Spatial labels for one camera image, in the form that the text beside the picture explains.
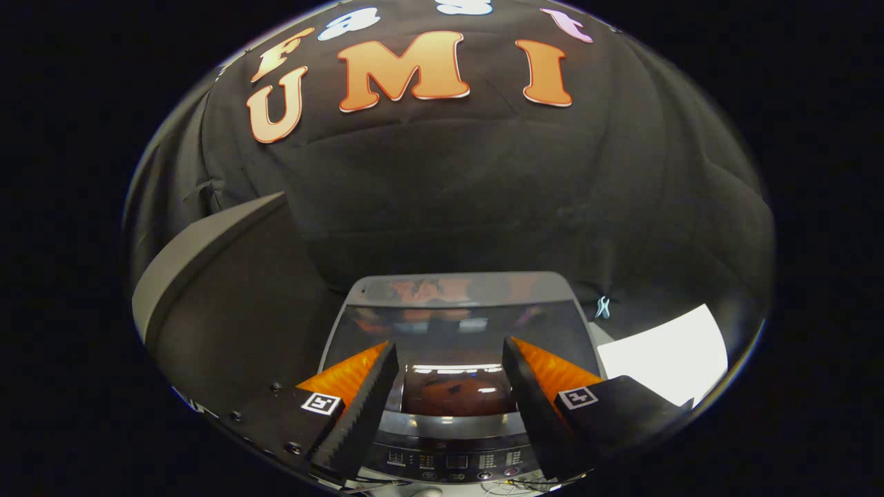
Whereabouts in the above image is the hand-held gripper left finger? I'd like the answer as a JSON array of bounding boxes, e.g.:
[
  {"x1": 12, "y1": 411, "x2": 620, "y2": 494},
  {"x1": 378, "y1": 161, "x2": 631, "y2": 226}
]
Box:
[{"x1": 228, "y1": 340, "x2": 400, "y2": 484}]

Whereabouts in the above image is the grey washing machine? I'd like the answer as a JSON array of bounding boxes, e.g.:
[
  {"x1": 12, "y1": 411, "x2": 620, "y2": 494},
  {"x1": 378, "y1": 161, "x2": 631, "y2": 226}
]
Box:
[{"x1": 319, "y1": 271, "x2": 610, "y2": 484}]

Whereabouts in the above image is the grey table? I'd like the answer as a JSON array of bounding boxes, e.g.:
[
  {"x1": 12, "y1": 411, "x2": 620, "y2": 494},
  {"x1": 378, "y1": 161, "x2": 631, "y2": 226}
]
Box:
[{"x1": 131, "y1": 192, "x2": 332, "y2": 415}]

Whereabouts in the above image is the dark transparent washing machine lid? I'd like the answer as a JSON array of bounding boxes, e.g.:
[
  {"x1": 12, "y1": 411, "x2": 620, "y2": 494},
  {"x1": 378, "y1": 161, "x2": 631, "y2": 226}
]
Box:
[{"x1": 321, "y1": 300, "x2": 602, "y2": 419}]

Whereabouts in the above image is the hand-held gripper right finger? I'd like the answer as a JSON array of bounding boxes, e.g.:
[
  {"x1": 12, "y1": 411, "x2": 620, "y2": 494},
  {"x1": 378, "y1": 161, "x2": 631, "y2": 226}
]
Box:
[{"x1": 502, "y1": 336, "x2": 695, "y2": 482}]

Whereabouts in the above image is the white flat board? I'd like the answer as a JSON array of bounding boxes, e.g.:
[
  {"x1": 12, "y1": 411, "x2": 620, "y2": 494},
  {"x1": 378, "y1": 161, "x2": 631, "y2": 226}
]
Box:
[{"x1": 597, "y1": 304, "x2": 729, "y2": 408}]

